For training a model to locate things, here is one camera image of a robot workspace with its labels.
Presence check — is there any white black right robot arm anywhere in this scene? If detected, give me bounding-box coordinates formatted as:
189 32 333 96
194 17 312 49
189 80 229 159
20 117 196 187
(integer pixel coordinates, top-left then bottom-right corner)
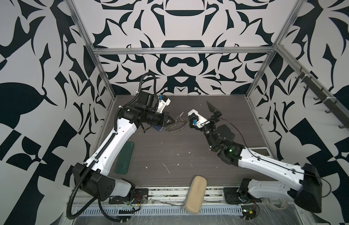
188 103 325 213

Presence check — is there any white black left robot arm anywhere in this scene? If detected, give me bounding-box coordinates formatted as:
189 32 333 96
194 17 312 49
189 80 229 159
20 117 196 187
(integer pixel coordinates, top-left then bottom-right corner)
66 73 175 220

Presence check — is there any blue notebook with yellow label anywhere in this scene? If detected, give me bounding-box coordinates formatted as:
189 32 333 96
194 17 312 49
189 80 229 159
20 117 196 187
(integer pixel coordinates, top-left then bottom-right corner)
152 125 163 131

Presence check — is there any green case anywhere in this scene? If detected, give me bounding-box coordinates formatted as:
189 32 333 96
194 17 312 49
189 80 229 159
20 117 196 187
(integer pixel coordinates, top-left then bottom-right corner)
114 142 135 174

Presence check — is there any white digital scale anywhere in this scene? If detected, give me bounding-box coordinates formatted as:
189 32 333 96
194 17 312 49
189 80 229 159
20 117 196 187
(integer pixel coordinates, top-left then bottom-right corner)
250 147 273 158

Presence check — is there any beige oblong pouch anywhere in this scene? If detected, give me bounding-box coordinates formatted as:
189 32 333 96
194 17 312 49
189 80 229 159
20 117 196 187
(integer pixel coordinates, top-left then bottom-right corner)
184 176 207 215

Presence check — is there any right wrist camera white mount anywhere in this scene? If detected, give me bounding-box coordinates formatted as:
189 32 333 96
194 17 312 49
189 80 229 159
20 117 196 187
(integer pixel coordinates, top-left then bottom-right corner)
188 109 208 131

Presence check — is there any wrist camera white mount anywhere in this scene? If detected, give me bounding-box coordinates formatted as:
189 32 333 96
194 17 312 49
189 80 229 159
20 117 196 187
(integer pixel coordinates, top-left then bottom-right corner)
188 109 208 131
156 95 171 113

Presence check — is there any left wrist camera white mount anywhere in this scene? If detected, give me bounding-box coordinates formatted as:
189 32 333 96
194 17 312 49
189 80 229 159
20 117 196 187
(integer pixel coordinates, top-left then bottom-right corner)
156 95 171 113

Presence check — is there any perforated white cable tray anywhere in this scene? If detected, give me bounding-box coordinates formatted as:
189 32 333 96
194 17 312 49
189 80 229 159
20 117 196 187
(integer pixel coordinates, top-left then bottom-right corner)
78 204 244 217

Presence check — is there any black wall hook rail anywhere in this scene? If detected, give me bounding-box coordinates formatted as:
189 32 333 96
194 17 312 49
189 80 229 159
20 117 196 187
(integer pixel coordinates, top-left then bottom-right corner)
296 67 349 131

